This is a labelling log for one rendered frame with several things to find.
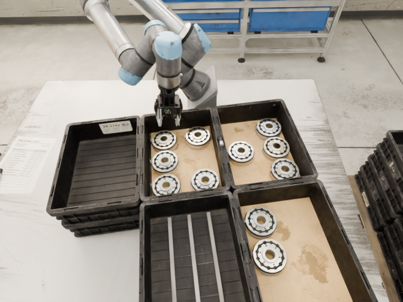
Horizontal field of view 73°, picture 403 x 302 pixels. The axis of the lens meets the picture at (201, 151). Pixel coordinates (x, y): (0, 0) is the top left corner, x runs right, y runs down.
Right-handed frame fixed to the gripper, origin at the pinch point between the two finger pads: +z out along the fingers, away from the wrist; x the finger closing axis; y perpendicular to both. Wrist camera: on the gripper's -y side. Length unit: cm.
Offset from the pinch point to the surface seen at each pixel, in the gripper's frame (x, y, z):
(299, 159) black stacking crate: 48, 19, 3
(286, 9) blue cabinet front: 113, -165, 27
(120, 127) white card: -19.5, -7.6, 10.3
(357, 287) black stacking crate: 48, 63, 2
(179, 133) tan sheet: 4.8, -5.2, 12.6
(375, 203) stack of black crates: 117, 14, 55
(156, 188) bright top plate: -5.5, 22.2, 11.4
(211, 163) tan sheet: 16.5, 12.5, 11.2
